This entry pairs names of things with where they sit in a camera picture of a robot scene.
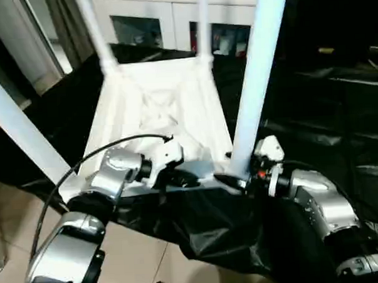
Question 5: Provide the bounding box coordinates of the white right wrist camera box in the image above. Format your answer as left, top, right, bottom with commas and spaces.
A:
252, 134, 286, 198

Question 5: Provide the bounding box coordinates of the grey curtain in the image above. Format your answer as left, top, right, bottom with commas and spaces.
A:
43, 0, 96, 73

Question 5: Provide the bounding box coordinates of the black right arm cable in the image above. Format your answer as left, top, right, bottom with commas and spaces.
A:
278, 156, 378, 258

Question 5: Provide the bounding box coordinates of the glass door with grey frame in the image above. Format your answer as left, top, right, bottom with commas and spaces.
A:
0, 0, 76, 110

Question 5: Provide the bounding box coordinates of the black shiny mat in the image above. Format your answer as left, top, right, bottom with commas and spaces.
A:
0, 31, 378, 283

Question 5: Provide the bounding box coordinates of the white plastic table top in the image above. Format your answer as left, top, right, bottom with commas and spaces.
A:
51, 53, 249, 202

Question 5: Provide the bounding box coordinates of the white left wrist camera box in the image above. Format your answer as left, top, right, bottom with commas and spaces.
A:
144, 136, 188, 187

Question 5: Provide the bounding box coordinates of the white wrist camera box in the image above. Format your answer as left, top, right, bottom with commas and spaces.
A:
252, 134, 286, 198
144, 136, 188, 187

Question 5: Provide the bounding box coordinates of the white glass-door cabinet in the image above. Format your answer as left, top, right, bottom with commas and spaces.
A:
89, 0, 261, 64

